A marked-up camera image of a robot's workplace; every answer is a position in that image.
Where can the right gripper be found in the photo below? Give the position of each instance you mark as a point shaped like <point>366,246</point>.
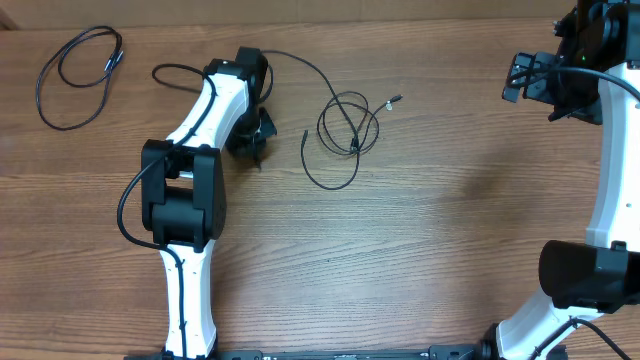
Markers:
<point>536,90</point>

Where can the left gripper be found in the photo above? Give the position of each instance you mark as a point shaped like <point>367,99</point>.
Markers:
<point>237,144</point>

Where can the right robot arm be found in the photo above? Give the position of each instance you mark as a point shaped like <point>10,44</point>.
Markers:
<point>581,282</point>

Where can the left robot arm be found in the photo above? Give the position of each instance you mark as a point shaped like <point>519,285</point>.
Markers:
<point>183,193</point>

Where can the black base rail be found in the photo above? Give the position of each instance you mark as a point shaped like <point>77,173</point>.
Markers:
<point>435,352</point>

